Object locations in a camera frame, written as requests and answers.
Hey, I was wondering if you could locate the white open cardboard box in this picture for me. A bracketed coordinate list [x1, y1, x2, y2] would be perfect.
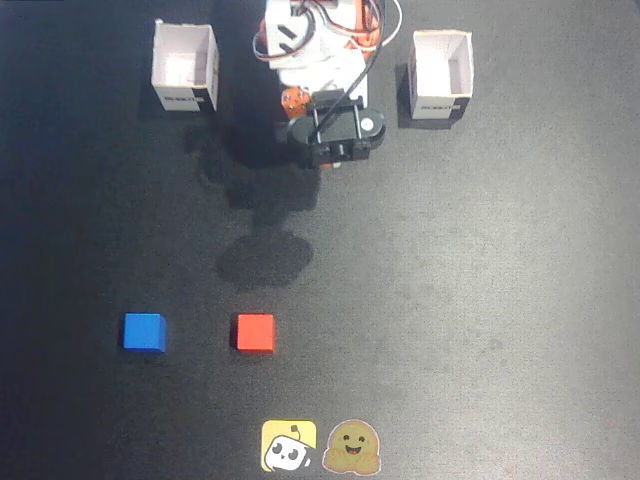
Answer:
[151, 20, 221, 114]
[407, 29, 475, 121]

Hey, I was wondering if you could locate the blue cube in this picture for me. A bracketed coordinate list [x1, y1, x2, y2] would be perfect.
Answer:
[121, 312, 169, 355]

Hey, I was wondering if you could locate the red cube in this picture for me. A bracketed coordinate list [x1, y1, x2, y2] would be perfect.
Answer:
[234, 313, 277, 355]

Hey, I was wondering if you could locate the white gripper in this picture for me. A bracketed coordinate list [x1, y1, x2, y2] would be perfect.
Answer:
[263, 0, 370, 122]

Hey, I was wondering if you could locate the yellow robot mascot sticker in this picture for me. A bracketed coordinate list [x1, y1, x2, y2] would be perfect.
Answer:
[260, 419, 318, 473]

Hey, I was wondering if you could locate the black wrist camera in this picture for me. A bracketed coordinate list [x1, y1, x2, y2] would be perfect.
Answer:
[286, 88, 388, 169]

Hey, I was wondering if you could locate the black camera cable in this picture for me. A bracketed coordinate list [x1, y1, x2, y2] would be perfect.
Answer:
[319, 0, 397, 132]

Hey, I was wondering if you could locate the hugging face emoji sticker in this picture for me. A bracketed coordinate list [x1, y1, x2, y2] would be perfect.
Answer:
[321, 418, 383, 475]

